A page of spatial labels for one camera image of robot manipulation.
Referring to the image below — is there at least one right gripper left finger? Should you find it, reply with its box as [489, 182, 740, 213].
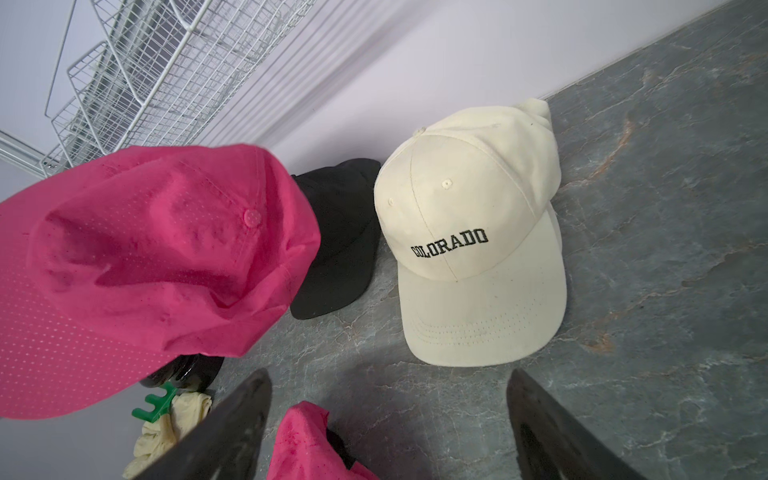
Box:
[138, 368, 272, 480]

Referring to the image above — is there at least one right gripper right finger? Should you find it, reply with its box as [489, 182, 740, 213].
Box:
[506, 369, 644, 480]

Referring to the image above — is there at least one pink cap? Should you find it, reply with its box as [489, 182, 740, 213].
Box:
[1, 144, 321, 420]
[266, 401, 377, 480]

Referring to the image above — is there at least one cream cap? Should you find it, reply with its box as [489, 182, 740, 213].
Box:
[374, 98, 567, 367]

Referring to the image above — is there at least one black cap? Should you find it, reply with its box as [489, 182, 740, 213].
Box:
[290, 158, 381, 320]

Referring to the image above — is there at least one small green toy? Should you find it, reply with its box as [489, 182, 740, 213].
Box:
[131, 381, 178, 423]

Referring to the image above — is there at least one black plant pot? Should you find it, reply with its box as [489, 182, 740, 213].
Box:
[140, 354, 224, 392]

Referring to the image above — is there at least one long white wire shelf basket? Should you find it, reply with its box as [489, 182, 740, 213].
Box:
[37, 0, 314, 177]

